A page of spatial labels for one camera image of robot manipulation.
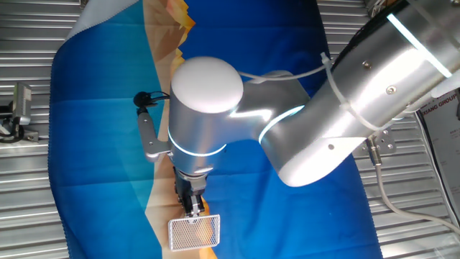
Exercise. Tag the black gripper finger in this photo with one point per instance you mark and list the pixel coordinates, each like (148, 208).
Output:
(198, 206)
(187, 210)

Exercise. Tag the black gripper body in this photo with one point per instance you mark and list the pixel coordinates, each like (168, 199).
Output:
(187, 188)

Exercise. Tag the white mesh goal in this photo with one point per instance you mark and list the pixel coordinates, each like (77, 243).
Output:
(194, 232)

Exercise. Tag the blue landscape print cloth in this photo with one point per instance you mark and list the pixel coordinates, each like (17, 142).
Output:
(108, 162)

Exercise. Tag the black clamp tool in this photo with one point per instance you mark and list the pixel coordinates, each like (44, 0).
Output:
(21, 136)

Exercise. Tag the white printed cardboard box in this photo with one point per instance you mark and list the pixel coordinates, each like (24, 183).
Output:
(443, 144)

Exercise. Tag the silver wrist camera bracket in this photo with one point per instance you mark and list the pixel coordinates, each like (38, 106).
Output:
(149, 136)

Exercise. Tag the silver camera on stand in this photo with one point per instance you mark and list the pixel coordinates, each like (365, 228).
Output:
(22, 102)

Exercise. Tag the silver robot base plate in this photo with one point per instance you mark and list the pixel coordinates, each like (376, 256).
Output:
(388, 144)

